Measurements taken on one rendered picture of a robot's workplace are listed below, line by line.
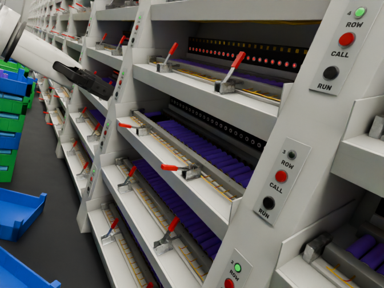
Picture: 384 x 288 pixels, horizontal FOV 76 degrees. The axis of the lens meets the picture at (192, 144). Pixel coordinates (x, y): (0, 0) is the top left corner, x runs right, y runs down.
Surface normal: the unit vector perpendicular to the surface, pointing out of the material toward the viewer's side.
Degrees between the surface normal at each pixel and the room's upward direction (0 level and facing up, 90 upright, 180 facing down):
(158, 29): 90
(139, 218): 21
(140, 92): 90
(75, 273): 0
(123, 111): 90
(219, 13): 111
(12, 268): 90
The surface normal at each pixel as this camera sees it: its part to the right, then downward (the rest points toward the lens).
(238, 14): -0.84, 0.18
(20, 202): 0.13, 0.26
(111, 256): 0.06, -0.91
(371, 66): -0.76, -0.15
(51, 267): 0.35, -0.91
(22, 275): -0.32, 0.09
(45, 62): 0.50, 0.36
